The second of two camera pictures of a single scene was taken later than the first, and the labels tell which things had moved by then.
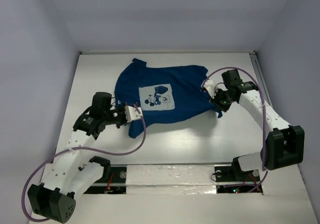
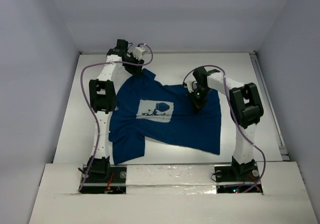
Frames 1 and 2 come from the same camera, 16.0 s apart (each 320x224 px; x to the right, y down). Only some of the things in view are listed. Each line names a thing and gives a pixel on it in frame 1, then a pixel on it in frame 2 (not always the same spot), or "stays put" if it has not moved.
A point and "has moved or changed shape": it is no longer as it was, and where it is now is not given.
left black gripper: x=120 y=119 to x=136 y=66
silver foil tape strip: x=170 y=179 stays put
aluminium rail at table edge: x=260 y=78 stays put
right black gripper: x=218 y=106 to x=197 y=105
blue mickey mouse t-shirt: x=163 y=93 has moved or changed shape
